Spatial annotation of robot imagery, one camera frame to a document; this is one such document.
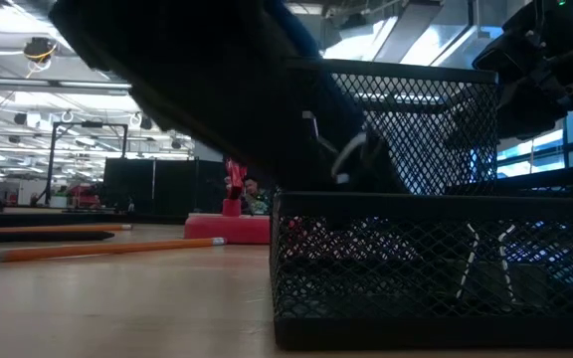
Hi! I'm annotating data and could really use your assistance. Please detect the black binder clip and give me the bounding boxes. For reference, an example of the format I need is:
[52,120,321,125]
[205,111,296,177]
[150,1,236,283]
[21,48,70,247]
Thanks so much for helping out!
[457,222,517,305]

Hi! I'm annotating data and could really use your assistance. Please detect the black aluminium table frame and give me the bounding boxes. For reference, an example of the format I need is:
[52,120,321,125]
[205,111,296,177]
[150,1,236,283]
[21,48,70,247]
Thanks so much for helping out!
[0,207,188,226]

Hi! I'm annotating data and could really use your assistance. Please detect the person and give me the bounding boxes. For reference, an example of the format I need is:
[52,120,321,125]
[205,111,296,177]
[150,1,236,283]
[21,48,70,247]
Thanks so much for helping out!
[240,175,274,216]

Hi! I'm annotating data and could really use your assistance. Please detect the black room divider panels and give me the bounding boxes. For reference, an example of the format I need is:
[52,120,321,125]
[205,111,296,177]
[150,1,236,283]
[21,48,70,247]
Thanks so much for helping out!
[102,157,228,223]

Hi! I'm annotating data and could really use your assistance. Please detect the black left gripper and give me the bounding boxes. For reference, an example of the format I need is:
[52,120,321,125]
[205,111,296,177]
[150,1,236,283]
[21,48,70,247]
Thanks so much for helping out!
[216,29,408,195]

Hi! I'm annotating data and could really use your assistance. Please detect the black pen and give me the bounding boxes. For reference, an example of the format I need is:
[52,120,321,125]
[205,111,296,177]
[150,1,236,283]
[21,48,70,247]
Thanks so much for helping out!
[0,230,116,246]

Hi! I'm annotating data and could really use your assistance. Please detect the red desk lamp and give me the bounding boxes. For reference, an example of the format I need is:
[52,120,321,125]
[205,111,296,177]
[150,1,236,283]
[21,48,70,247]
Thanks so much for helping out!
[182,157,272,246]

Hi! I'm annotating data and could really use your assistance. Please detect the black camera rig frame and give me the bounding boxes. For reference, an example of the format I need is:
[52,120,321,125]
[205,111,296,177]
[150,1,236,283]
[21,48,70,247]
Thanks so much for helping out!
[44,121,130,208]

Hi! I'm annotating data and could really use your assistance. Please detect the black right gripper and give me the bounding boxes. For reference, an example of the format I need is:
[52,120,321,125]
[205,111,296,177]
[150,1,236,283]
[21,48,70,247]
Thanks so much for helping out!
[472,30,573,141]

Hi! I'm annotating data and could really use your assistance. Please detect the black mesh desk organizer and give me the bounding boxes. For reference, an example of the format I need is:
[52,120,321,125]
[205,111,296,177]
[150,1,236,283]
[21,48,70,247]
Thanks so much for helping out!
[269,56,573,350]

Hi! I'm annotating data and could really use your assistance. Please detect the black ceiling dome device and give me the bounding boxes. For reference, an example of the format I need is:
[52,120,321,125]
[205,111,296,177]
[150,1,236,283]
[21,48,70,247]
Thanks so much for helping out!
[22,36,60,64]

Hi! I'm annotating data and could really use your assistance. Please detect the orange pencil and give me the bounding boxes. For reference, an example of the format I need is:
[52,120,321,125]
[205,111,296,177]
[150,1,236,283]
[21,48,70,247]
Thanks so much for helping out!
[0,223,134,235]
[0,236,228,264]

